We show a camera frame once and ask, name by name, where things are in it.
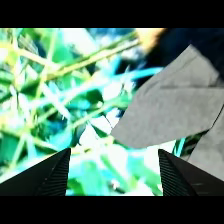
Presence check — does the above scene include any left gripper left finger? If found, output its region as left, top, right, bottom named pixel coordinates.
left=0, top=147, right=72, bottom=197

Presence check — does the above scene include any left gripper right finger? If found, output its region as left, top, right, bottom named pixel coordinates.
left=157, top=148, right=224, bottom=197

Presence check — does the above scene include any grey shirt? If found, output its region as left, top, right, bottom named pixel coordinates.
left=110, top=44, right=224, bottom=182

